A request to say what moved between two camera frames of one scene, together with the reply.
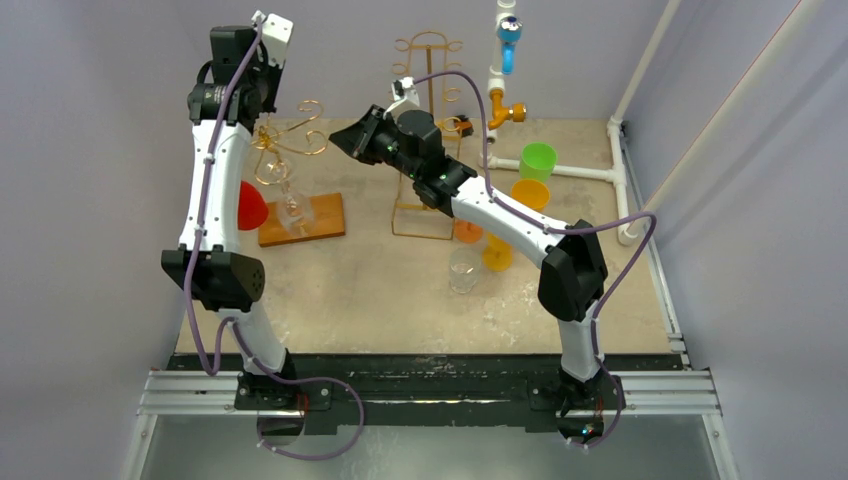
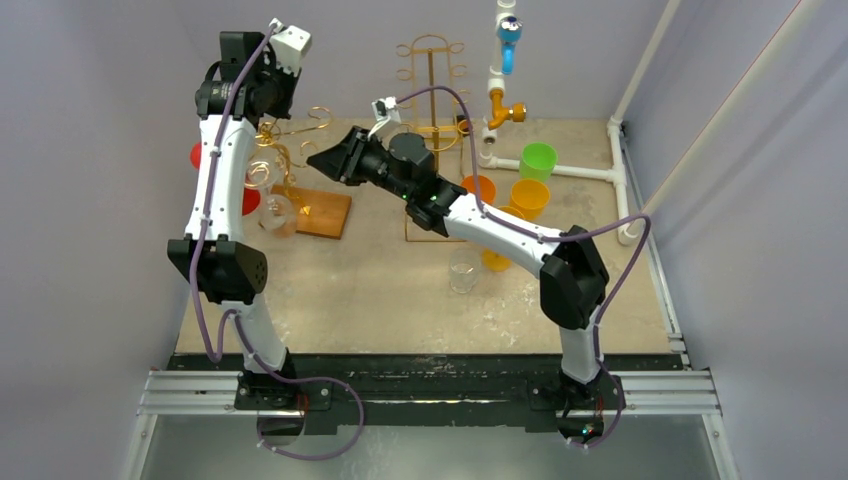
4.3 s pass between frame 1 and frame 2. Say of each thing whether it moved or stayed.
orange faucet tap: stayed
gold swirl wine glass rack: moved
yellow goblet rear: stayed
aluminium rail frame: stayed
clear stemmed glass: moved
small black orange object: stayed
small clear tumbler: stayed
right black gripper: moved
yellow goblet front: stayed
